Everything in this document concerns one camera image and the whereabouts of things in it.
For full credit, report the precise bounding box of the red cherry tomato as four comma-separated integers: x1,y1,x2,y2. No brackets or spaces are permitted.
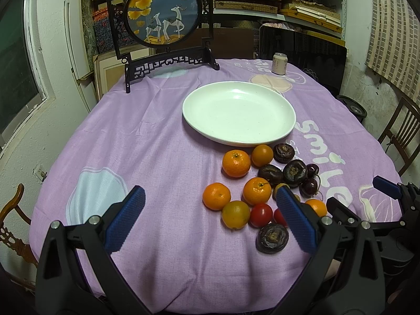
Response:
273,208,288,228
249,203,273,228

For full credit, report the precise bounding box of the small yellow kumquat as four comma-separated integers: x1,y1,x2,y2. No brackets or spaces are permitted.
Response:
272,182,291,201

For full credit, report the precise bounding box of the mandarin orange with stem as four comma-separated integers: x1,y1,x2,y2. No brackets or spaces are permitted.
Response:
242,177,272,206

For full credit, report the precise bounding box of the small smooth orange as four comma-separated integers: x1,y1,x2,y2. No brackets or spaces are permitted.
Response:
251,144,273,167

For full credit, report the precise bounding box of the yellowish orange fruit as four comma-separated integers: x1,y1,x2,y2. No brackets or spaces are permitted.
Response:
221,201,251,230

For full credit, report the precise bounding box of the large mandarin orange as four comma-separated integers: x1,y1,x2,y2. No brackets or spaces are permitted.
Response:
222,149,251,178

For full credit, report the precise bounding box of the wooden chair left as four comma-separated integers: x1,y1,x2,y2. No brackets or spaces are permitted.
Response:
1,183,38,292

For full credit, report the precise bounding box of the wooden chair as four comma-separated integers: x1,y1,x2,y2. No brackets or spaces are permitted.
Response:
1,183,38,292
378,96,419,177

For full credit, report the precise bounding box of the wooden chair right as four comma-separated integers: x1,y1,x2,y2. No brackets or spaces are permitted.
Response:
378,96,419,177

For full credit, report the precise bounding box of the black round stool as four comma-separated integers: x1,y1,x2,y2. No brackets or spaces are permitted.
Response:
337,95,367,123

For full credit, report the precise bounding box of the black cabinet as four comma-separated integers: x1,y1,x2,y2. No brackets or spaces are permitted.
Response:
258,26,347,97

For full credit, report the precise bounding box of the purple tablecloth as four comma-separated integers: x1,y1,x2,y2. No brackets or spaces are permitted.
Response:
29,60,401,314

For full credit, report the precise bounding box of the white oval plate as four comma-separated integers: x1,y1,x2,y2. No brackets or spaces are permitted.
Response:
182,81,297,147

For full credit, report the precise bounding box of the pale drink can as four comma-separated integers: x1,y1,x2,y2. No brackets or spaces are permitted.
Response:
271,53,288,75

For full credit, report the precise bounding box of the window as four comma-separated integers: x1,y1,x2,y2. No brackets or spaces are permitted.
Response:
1,0,47,146

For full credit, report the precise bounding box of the shelf with wooden boards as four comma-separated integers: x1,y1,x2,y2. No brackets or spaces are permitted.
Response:
85,0,348,48

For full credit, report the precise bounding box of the round deer art screen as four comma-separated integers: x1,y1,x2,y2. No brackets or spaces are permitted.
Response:
106,0,220,92

